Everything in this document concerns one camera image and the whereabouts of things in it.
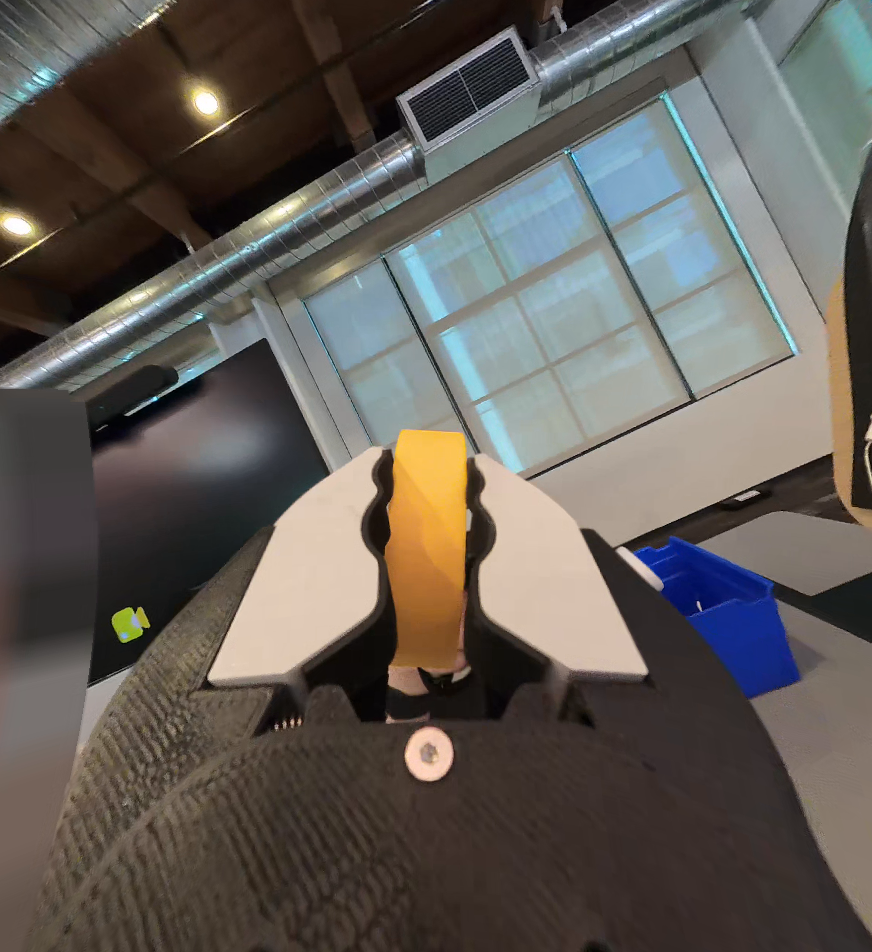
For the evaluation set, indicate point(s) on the blue plastic bin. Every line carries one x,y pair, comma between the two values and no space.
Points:
733,632

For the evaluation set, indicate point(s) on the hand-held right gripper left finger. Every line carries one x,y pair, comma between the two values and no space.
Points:
309,580

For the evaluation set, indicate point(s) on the yellow masking tape roll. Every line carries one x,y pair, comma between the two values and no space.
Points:
428,535

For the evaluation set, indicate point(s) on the black camera bar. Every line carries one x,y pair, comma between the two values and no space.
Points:
135,390

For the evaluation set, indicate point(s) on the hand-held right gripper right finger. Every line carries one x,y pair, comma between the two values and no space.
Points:
555,587

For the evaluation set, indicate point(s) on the small black device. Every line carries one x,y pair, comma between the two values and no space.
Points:
745,498

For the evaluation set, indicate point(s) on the white air vent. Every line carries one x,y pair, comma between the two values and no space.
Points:
469,89

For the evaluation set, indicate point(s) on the black wall screen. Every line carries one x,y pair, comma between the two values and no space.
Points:
205,506

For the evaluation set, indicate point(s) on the long silver air duct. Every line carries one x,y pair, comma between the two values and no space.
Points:
272,245

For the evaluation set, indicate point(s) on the large gridded window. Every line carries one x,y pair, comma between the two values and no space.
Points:
555,297

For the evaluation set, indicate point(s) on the round ceiling light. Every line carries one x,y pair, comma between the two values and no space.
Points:
16,223
205,102

